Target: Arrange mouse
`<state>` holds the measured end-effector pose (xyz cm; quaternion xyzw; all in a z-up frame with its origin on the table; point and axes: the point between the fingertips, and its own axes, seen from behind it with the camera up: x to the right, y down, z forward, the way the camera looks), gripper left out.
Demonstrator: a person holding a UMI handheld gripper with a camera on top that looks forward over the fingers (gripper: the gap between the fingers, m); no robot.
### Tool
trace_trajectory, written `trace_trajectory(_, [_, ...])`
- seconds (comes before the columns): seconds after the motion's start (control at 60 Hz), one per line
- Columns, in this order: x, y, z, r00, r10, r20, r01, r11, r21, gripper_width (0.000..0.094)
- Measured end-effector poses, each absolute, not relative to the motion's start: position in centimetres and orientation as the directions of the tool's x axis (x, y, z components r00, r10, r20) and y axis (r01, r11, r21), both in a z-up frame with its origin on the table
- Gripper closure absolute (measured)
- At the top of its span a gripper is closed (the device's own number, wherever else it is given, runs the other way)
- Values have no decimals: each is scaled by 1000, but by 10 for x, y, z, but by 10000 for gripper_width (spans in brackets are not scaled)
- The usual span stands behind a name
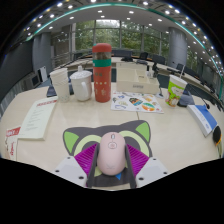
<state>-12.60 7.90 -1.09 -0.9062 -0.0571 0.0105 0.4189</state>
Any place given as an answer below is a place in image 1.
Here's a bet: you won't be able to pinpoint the red and white brochure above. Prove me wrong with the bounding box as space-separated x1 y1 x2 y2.
4 125 22 161

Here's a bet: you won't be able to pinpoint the white paper booklet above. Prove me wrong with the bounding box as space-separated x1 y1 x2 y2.
18 96 58 141

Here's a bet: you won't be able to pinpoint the white lidded mug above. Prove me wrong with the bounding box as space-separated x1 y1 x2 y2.
69 65 93 102

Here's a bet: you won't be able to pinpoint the colourful sticker sheet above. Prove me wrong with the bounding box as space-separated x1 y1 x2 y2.
110 91 165 114

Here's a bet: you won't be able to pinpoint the blue and white book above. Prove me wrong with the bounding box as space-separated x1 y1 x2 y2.
186 104 219 138

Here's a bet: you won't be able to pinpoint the green-printed paper drink cup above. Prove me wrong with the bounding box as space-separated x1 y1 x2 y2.
165 74 188 108

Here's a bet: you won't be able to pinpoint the red drink bottle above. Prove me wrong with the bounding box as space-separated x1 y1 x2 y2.
91 42 113 103

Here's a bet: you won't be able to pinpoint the stack of white paper cups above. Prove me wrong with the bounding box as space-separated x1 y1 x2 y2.
49 67 71 103

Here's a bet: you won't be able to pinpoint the cat-face mouse pad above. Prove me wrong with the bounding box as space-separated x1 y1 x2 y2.
62 120 153 188

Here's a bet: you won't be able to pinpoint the dark office chairs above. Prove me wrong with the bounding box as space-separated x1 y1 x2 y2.
73 49 221 94

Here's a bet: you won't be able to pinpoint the pink computer mouse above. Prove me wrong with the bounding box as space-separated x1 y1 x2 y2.
96 131 127 176

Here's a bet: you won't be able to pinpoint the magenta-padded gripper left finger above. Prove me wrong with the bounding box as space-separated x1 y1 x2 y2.
53 143 100 188

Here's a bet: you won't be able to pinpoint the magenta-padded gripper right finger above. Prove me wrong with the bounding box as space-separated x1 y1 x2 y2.
124 143 170 189

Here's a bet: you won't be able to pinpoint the beige cardboard box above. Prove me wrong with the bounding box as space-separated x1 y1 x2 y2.
115 62 160 95

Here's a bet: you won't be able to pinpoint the ceiling lights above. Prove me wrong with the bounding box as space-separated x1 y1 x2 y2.
23 0 224 68

